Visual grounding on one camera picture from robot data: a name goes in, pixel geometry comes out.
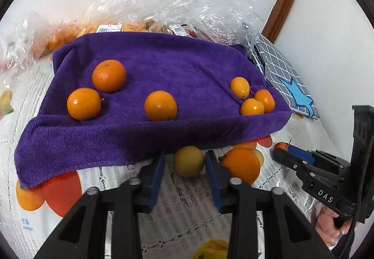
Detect small clear plastic bag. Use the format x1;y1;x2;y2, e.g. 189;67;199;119
0;12;59;73

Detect fruit print lace tablecloth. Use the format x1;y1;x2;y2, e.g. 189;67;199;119
0;56;351;259

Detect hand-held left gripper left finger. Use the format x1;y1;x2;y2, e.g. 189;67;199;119
33;150;165;259

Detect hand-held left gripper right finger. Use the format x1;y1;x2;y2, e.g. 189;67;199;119
205;150;335;259

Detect yellow-green round fruit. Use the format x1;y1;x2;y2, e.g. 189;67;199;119
174;146;205;178

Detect grey checked cushion blue star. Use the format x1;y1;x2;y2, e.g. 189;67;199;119
252;34;320;120

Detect clear bag of oranges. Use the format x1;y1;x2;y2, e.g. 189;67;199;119
32;18;149;57

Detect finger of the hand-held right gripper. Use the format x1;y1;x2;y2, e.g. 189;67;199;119
273;149;311;183
287;145;316;165

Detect small orange kumquat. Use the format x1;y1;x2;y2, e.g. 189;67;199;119
240;98;265;116
254;89;276;114
230;77;251;99

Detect clear bag of red fruit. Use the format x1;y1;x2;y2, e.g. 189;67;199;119
181;0;265;52

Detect small yellow blushed fruit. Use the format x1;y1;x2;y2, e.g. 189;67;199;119
253;149;265;167

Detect person's right hand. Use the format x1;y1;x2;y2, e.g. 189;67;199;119
316;207;351;244

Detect orange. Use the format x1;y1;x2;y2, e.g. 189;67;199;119
92;60;127;93
67;88;102;121
144;90;178;121
220;147;261;185

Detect purple towel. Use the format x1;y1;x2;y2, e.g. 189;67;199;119
14;32;293;189

